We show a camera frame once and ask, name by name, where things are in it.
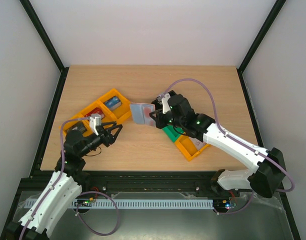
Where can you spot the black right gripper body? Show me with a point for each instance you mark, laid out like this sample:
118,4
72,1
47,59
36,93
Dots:
159,116

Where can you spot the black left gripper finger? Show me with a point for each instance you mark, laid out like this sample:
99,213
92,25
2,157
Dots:
112,133
108,126

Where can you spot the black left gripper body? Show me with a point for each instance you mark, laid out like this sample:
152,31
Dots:
106,140

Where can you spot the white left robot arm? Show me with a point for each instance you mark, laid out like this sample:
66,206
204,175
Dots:
66,182

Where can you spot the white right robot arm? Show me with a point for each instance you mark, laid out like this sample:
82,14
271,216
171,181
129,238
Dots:
206,129

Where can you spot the blue card stack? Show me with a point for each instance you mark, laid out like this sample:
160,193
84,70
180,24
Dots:
113,103

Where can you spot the red card stack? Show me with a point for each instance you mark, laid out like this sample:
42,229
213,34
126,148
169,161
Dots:
96,111

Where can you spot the black card stack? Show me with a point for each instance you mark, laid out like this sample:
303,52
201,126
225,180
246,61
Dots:
77,127

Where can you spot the pale pink card stack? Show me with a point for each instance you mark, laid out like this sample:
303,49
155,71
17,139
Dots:
199,145

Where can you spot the black storage bin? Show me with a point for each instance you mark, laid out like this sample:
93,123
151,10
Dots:
158,100

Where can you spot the yellow triple storage bin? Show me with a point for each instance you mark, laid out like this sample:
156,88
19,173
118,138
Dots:
119,115

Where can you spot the green storage bin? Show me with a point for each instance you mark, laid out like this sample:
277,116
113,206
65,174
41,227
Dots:
172,134

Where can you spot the yellow single storage bin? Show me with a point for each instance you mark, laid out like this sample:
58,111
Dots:
187,148

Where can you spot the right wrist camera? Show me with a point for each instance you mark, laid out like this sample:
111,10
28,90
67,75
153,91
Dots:
165,104

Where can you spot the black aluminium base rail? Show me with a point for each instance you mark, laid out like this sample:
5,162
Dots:
200,183

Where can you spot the white slotted cable duct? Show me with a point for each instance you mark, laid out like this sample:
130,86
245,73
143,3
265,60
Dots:
139,204

